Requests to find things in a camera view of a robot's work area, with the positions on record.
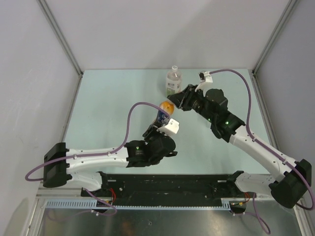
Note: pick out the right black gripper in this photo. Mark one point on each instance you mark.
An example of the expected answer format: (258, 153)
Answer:
(177, 99)

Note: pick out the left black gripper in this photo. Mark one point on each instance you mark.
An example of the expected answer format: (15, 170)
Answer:
(152, 130)

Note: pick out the green label tea bottle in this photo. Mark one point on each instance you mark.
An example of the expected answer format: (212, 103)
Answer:
(173, 81)

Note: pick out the orange milk tea bottle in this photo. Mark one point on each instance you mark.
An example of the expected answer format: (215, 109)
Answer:
(164, 114)

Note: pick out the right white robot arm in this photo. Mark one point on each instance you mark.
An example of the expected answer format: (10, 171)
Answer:
(290, 179)

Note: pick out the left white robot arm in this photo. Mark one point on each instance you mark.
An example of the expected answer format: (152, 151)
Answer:
(85, 168)

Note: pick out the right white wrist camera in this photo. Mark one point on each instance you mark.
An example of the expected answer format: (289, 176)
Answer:
(205, 81)

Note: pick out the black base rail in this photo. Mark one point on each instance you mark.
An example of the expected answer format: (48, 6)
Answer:
(169, 190)

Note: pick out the white slotted cable duct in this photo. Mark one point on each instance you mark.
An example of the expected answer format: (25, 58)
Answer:
(95, 205)

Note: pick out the right aluminium corner post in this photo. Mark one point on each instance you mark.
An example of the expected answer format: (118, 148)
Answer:
(283, 20)

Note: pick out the aluminium corner post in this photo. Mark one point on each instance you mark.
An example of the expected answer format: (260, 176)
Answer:
(48, 14)
(283, 20)

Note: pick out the left aluminium corner post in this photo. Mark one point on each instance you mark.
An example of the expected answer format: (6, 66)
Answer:
(48, 14)

